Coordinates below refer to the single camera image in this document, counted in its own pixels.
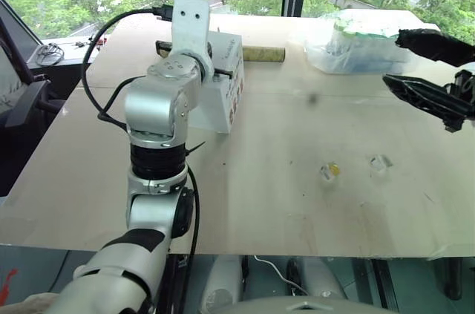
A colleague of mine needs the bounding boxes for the tangled thin wires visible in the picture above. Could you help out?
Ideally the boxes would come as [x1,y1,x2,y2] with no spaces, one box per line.
[36,42,65,67]

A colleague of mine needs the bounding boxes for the clear plastic container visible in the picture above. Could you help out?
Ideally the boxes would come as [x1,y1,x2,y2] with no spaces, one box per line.
[304,9,413,76]

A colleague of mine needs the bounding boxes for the black office chair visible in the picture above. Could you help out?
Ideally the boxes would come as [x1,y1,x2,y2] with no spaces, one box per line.
[0,19,53,196]

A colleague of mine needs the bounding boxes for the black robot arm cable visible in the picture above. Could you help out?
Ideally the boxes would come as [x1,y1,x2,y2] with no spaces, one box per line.
[81,4,201,258]

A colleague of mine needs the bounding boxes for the thin white wire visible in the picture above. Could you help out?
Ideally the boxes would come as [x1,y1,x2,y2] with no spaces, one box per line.
[253,254,309,295]

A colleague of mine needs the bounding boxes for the black table leg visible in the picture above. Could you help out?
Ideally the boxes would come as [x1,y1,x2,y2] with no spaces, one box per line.
[370,258,401,310]
[443,256,464,301]

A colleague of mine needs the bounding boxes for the light grey rounded shape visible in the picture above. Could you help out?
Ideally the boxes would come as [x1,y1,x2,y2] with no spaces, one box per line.
[295,256,348,300]
[200,254,245,314]

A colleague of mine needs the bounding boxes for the brown cardboard tube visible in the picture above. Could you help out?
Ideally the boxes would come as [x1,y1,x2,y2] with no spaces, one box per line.
[242,45,286,64]

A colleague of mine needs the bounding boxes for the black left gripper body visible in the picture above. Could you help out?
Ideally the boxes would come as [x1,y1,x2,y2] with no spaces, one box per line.
[155,41,174,58]

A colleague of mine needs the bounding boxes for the white box with slot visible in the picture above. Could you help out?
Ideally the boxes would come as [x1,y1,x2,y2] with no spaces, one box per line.
[188,30,245,134]

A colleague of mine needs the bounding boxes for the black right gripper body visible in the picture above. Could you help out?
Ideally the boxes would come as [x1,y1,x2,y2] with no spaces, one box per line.
[444,68,475,120]

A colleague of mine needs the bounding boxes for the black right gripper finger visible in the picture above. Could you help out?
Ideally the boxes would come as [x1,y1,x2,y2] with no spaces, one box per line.
[381,73,470,132]
[395,27,475,68]

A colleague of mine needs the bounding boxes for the small red black clips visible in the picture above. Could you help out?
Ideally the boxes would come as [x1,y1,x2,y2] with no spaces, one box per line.
[73,35,109,49]

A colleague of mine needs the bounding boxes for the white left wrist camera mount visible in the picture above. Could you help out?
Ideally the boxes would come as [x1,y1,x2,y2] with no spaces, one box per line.
[169,0,215,83]

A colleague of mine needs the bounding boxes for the gold coin in clear case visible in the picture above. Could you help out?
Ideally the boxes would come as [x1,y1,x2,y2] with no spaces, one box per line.
[319,160,341,184]

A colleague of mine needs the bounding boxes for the grey curved robot body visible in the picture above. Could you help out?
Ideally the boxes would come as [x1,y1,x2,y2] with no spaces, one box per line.
[207,295,399,314]

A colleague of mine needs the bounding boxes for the small clear plastic cup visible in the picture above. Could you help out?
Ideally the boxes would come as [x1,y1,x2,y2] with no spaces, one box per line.
[368,154,393,176]

